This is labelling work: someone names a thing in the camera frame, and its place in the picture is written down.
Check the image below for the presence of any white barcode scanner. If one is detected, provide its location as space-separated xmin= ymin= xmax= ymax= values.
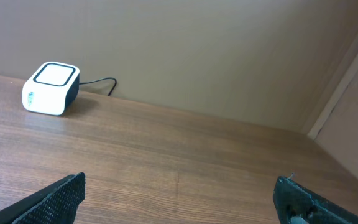
xmin=22 ymin=62 xmax=80 ymax=116

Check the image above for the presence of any scanner black cable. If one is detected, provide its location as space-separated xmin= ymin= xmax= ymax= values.
xmin=78 ymin=77 xmax=118 ymax=96

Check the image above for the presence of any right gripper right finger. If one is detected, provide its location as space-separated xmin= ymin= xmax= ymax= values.
xmin=273 ymin=176 xmax=358 ymax=224

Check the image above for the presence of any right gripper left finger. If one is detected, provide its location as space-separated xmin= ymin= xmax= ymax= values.
xmin=0 ymin=172 xmax=86 ymax=224

